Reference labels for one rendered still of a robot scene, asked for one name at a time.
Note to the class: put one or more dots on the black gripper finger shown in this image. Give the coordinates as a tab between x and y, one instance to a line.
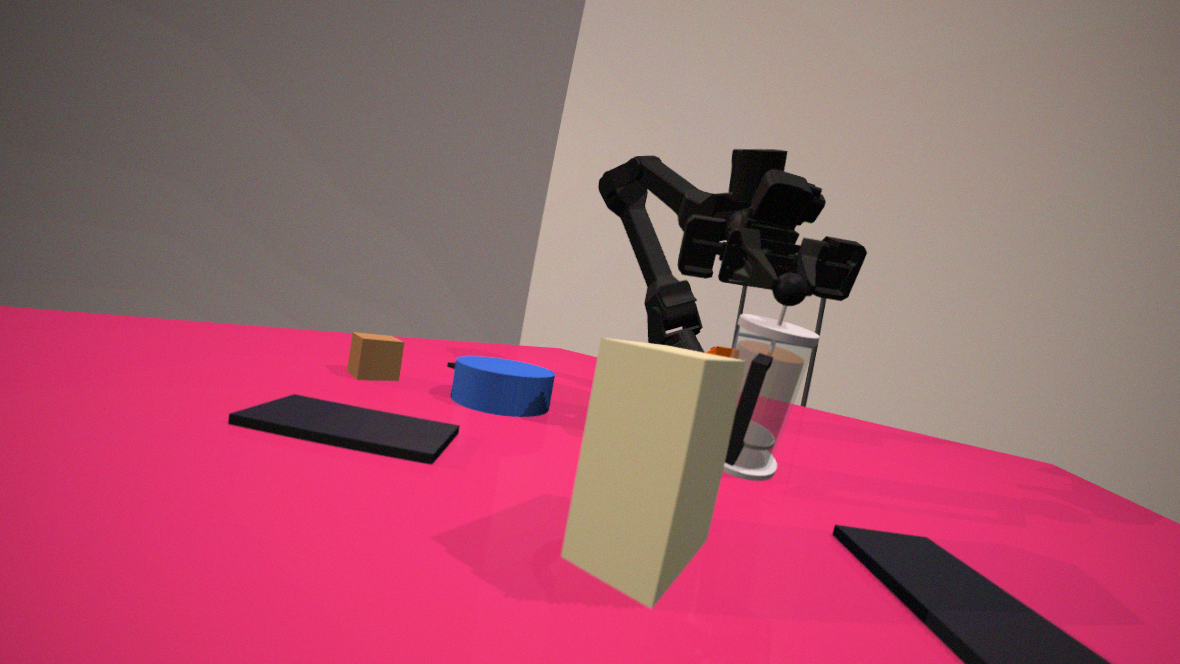
810	261
754	270

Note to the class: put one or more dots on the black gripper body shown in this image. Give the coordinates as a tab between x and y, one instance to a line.
700	244

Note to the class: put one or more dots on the blue short cylinder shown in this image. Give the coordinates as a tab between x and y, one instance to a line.
501	387

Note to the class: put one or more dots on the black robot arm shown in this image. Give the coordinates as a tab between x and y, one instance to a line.
760	193

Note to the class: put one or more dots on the french press coffee maker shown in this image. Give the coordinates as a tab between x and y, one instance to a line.
777	354

